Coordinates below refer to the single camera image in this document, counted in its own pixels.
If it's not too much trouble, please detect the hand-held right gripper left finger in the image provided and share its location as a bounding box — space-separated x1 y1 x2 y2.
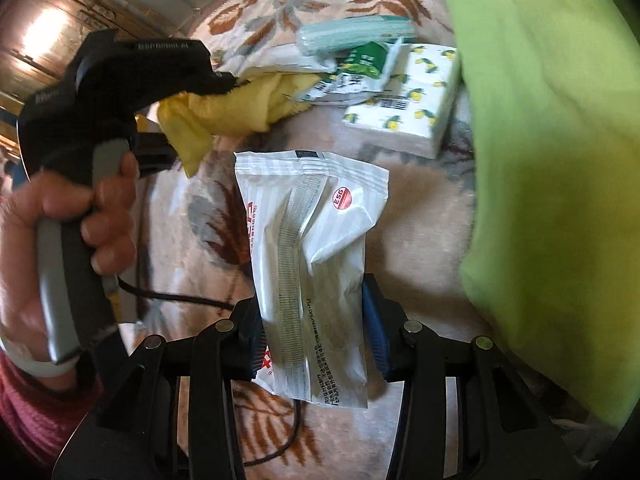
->
52 297 266 480

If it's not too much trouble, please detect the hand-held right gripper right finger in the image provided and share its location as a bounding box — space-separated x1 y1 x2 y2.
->
362 274 601 480

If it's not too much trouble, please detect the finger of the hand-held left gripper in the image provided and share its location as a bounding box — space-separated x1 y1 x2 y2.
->
134 133 176 179
197 71 239 97

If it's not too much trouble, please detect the yellow towel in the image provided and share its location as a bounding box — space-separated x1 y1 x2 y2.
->
158 72 314 179

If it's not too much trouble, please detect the long white red-print packet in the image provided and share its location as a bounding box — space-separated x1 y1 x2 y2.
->
233 150 390 409

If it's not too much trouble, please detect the green white sachet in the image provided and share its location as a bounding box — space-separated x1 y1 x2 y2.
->
294 72 397 107
336 41 399 84

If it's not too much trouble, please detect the mint green packet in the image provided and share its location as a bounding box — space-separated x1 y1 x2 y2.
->
297 14 417 57

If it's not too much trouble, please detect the lemon-print tissue pack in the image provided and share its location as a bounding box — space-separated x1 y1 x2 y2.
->
342 43 461 159

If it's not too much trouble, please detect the person's left forearm pink sleeve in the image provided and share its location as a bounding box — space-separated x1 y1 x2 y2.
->
0 350 104 462

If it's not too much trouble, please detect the person's left hand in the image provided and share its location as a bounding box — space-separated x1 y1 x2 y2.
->
0 152 141 362

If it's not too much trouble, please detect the white plastic packet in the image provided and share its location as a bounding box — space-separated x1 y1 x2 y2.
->
234 51 337 82

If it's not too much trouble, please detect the leaf-print blanket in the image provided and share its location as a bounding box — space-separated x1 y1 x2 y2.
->
115 0 501 480

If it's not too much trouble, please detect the white wristband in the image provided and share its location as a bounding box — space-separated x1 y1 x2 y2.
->
0 335 79 379

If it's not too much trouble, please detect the green quilt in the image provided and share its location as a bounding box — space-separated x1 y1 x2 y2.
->
431 0 640 429

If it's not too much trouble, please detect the black cable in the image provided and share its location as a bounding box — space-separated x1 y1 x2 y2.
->
116 280 302 467

